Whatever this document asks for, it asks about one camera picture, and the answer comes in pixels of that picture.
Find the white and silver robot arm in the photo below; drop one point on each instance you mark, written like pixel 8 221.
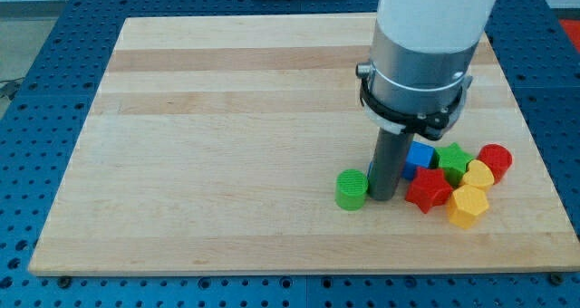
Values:
pixel 416 78

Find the red star block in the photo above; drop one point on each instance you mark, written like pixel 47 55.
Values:
pixel 428 189

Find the green star block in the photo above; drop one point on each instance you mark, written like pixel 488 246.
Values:
pixel 453 160

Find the yellow hexagon block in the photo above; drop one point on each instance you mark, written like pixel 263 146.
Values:
pixel 466 205

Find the green cylinder block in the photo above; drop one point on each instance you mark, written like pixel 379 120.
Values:
pixel 351 189

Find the light wooden board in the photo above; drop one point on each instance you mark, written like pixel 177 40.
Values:
pixel 213 145

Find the small blue block behind tool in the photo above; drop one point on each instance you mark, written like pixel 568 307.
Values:
pixel 369 169

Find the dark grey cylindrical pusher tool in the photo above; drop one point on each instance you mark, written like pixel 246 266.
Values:
pixel 388 160

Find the blue cube block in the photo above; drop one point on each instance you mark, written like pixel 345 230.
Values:
pixel 420 155

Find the yellow heart block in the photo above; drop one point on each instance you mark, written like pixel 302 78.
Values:
pixel 478 175

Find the red cylinder block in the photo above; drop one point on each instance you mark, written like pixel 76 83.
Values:
pixel 498 159

